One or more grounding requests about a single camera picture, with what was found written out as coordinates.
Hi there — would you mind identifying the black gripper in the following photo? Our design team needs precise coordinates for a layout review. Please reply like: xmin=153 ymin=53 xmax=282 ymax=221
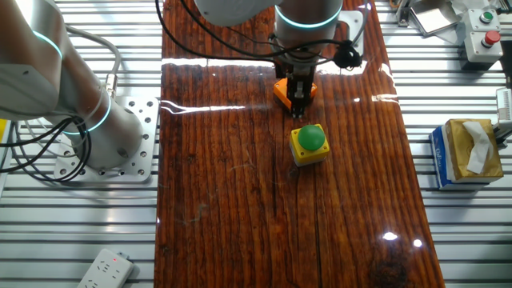
xmin=274 ymin=62 xmax=318 ymax=119

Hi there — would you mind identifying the orange box red button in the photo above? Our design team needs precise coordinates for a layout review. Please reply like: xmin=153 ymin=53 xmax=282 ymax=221
xmin=273 ymin=78 xmax=318 ymax=113

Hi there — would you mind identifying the yellow box green button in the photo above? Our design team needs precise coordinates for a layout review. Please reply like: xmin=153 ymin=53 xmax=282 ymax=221
xmin=289 ymin=123 xmax=331 ymax=168

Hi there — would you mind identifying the brown wooden board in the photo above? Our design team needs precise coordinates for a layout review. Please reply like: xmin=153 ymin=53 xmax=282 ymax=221
xmin=154 ymin=0 xmax=446 ymax=288

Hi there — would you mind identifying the blue white tissue pack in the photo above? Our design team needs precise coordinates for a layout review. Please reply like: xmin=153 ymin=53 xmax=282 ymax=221
xmin=429 ymin=125 xmax=491 ymax=191

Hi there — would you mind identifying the shiny metal plate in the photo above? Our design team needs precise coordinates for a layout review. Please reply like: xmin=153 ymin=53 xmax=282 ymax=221
xmin=407 ymin=0 xmax=461 ymax=36

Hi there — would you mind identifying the gold tissue box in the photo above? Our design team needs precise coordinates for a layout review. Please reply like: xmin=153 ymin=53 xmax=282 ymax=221
xmin=444 ymin=118 xmax=505 ymax=184

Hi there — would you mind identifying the grey box red mushroom button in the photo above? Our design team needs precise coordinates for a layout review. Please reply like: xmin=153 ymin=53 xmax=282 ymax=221
xmin=462 ymin=30 xmax=505 ymax=65

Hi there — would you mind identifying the grey box small green button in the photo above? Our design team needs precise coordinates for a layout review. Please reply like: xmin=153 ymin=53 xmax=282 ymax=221
xmin=465 ymin=7 xmax=502 ymax=34

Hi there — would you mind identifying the white power strip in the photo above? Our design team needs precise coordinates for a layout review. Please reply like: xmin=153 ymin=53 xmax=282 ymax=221
xmin=75 ymin=247 xmax=135 ymax=288

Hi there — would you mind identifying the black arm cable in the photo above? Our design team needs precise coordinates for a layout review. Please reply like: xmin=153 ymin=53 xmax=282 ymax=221
xmin=154 ymin=0 xmax=363 ymax=70

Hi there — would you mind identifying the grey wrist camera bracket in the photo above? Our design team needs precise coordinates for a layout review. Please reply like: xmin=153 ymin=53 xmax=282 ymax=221
xmin=338 ymin=10 xmax=365 ymax=57

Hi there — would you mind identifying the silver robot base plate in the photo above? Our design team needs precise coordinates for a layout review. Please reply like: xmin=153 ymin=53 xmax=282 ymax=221
xmin=53 ymin=95 xmax=160 ymax=184

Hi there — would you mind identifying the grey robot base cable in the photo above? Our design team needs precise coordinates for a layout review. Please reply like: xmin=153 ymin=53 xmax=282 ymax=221
xmin=63 ymin=24 xmax=123 ymax=100

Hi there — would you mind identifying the silver camera beside tissues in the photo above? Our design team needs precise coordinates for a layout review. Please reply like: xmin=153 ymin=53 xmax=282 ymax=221
xmin=492 ymin=86 xmax=512 ymax=141

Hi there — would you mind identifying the black cable bundle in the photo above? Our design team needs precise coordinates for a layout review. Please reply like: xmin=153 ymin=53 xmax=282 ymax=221
xmin=0 ymin=114 xmax=94 ymax=184

